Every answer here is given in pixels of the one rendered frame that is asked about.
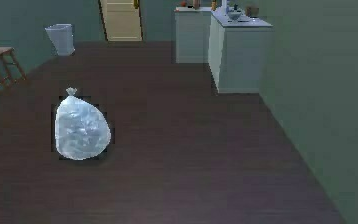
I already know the white kitchen cabinet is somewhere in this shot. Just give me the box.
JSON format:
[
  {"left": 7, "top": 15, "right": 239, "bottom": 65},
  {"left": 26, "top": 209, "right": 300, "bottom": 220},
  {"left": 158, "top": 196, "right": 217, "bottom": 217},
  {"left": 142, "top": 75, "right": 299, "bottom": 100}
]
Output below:
[{"left": 174, "top": 6, "right": 213, "bottom": 64}]

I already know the white counter cabinet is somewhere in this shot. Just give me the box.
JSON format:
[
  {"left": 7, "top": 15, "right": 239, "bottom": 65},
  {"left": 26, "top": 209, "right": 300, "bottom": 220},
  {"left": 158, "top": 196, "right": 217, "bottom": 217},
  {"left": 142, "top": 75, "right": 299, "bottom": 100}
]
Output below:
[{"left": 208, "top": 7, "right": 274, "bottom": 94}]

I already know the white tied garbage bag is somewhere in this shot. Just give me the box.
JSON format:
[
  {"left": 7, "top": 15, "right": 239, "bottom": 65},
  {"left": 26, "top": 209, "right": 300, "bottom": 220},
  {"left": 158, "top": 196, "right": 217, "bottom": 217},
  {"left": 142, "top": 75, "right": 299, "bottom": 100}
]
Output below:
[{"left": 54, "top": 87, "right": 112, "bottom": 161}]

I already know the cream room door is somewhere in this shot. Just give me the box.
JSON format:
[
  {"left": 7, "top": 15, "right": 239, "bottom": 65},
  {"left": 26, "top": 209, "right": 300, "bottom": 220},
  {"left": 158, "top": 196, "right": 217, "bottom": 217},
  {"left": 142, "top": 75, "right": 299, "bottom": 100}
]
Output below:
[{"left": 99, "top": 0, "right": 143, "bottom": 42}]

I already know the white bowl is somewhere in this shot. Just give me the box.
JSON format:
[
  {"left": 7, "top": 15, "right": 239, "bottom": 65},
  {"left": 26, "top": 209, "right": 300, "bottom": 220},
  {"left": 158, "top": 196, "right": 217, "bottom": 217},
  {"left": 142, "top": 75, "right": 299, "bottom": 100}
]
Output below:
[{"left": 226, "top": 10, "right": 243, "bottom": 22}]

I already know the brown pot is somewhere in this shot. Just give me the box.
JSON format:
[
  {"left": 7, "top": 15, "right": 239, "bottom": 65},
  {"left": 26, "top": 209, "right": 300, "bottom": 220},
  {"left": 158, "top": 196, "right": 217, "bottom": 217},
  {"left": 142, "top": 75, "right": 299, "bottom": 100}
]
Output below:
[{"left": 245, "top": 5, "right": 260, "bottom": 19}]

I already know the pale grey waste bin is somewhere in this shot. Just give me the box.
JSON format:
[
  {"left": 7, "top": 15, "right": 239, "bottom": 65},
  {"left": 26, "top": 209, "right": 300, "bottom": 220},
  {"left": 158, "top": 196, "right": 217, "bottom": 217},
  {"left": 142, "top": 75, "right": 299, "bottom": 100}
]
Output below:
[{"left": 44, "top": 23, "right": 76, "bottom": 57}]

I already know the brown wooden stool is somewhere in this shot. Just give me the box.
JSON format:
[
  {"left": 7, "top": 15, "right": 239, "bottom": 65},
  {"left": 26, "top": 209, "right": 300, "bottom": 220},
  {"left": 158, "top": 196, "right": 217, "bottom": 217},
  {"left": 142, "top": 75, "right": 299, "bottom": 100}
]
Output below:
[{"left": 0, "top": 46, "right": 28, "bottom": 97}]

